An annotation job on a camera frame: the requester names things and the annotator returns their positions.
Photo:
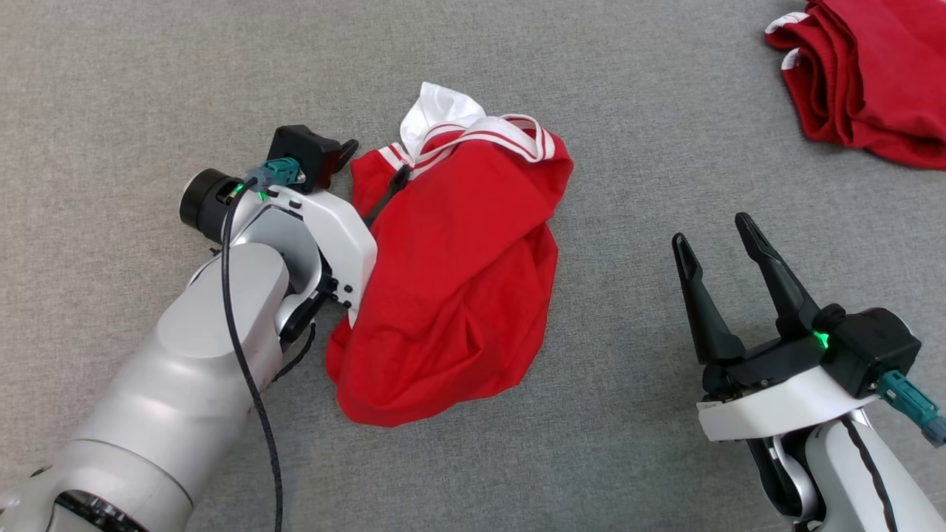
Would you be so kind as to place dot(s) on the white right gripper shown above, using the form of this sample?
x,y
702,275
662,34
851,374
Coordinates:
x,y
768,406

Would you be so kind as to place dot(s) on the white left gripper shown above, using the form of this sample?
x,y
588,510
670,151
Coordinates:
x,y
347,244

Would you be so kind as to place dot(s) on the red shirt striped trim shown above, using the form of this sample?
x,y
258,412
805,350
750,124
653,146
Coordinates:
x,y
458,281

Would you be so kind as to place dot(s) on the red shorts white stripe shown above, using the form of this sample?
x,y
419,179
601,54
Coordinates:
x,y
872,81

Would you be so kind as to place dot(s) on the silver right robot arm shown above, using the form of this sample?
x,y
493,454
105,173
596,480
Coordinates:
x,y
842,480

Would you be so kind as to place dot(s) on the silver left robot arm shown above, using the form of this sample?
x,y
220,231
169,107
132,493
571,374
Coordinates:
x,y
170,399

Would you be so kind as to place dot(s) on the grey fabric sofa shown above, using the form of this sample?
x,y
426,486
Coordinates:
x,y
628,185

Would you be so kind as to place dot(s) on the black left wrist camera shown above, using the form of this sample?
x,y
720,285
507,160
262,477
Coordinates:
x,y
307,151

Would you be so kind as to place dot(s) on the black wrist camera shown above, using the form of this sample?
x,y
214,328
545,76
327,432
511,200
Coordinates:
x,y
307,151
872,347

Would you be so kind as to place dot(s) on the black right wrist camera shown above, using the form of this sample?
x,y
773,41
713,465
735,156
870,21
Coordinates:
x,y
872,347

